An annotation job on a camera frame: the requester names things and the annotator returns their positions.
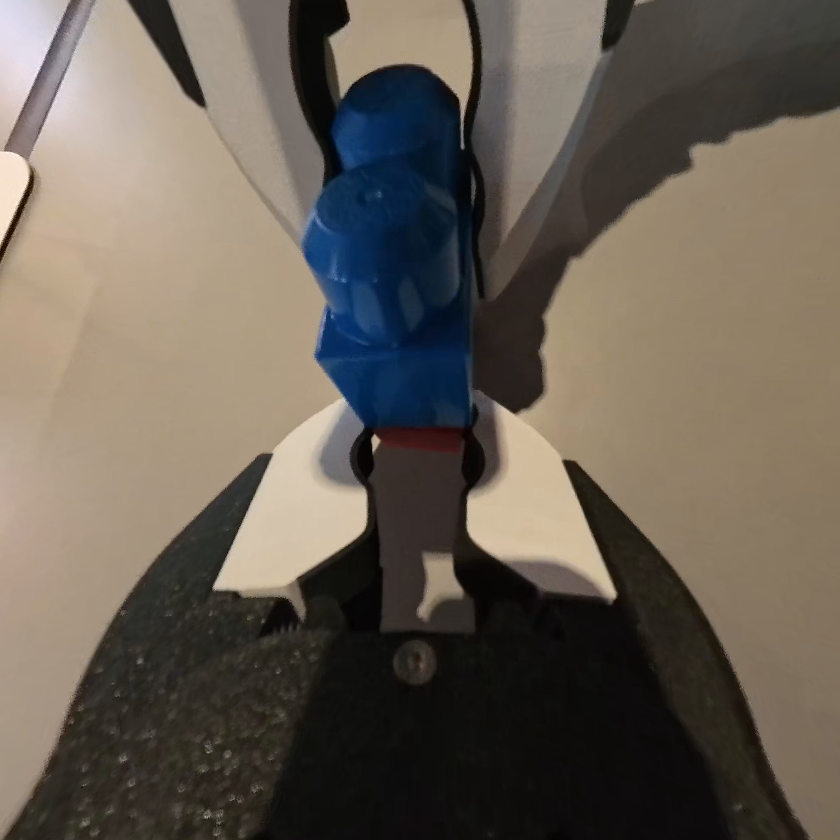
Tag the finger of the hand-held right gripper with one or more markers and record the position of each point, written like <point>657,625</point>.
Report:
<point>538,98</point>
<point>249,98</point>

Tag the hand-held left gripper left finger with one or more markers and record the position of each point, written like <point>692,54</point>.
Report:
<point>295,518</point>

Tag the blue two-stud mega block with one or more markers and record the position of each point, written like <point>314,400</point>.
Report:
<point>394,380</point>

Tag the red mega block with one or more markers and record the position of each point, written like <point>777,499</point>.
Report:
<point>420,442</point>

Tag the white document stand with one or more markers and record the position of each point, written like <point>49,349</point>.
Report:
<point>13,197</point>

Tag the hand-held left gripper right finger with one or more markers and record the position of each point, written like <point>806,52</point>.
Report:
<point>538,518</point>

